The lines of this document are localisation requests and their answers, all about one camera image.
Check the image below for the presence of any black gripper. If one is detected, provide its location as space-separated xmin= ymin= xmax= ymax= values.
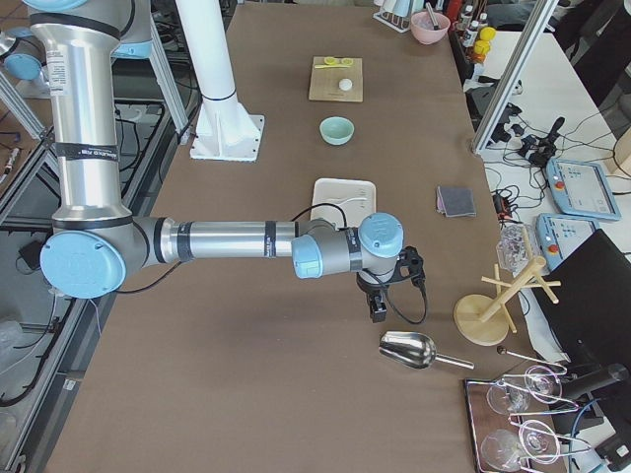
xmin=356 ymin=245 xmax=425 ymax=323

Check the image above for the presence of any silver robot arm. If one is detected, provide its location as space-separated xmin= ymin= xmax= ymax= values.
xmin=29 ymin=1 xmax=425 ymax=322

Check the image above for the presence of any mint green bowl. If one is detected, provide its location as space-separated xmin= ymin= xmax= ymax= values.
xmin=319 ymin=116 xmax=355 ymax=146

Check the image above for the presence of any pink bowl with ice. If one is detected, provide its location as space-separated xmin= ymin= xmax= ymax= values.
xmin=410 ymin=11 xmax=452 ymax=44

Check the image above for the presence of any metal pestle in bowl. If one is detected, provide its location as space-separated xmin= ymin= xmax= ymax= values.
xmin=425 ymin=3 xmax=440 ymax=31

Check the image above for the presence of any metal scoop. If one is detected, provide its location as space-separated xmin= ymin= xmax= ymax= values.
xmin=379 ymin=331 xmax=475 ymax=370

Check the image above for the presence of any cream rectangular tray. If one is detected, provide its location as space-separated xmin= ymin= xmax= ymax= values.
xmin=311 ymin=177 xmax=377 ymax=228

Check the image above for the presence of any wooden mug tree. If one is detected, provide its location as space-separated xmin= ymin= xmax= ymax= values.
xmin=454 ymin=229 xmax=561 ymax=346

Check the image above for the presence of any grey folded cloth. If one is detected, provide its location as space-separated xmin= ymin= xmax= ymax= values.
xmin=436 ymin=185 xmax=476 ymax=218

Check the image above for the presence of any clear glass jar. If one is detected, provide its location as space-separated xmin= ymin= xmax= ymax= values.
xmin=496 ymin=224 xmax=533 ymax=273

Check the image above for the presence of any wine glass rack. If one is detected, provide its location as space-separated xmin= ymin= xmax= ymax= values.
xmin=463 ymin=365 xmax=591 ymax=472

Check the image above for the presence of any blue teach pendant near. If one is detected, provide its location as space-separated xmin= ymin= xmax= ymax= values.
xmin=536 ymin=213 xmax=599 ymax=270

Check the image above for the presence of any blue teach pendant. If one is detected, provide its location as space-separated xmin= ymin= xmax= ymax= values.
xmin=536 ymin=213 xmax=599 ymax=270
xmin=545 ymin=159 xmax=622 ymax=221

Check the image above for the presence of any black monitor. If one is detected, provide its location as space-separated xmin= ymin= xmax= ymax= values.
xmin=532 ymin=230 xmax=630 ymax=373

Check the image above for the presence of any wooden cutting board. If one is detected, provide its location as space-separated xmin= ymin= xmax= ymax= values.
xmin=309 ymin=56 xmax=363 ymax=102

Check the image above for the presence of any blue teach pendant far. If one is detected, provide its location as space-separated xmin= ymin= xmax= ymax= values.
xmin=545 ymin=159 xmax=622 ymax=221

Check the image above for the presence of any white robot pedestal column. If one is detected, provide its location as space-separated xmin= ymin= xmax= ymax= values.
xmin=176 ymin=0 xmax=265 ymax=163

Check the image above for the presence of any aluminium frame post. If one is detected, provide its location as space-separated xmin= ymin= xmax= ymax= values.
xmin=471 ymin=0 xmax=558 ymax=155

